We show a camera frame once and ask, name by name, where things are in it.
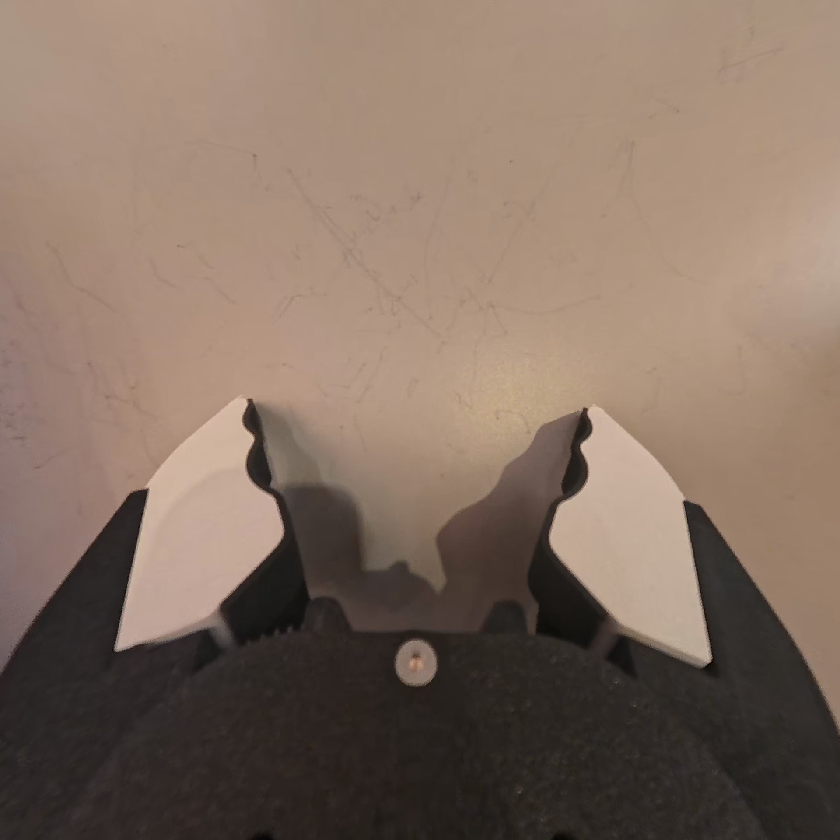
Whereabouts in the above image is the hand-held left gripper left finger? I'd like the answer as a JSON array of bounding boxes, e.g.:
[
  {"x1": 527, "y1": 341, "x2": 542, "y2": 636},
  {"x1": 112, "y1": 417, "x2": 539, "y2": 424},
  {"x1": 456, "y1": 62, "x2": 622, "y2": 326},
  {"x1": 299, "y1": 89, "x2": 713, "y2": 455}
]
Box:
[{"x1": 115, "y1": 397, "x2": 309, "y2": 652}]

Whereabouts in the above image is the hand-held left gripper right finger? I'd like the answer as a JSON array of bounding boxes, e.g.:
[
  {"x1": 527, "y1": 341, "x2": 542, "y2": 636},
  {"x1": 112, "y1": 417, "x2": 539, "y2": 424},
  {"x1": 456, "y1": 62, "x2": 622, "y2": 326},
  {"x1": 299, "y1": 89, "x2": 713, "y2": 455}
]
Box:
[{"x1": 530, "y1": 405, "x2": 713, "y2": 667}]

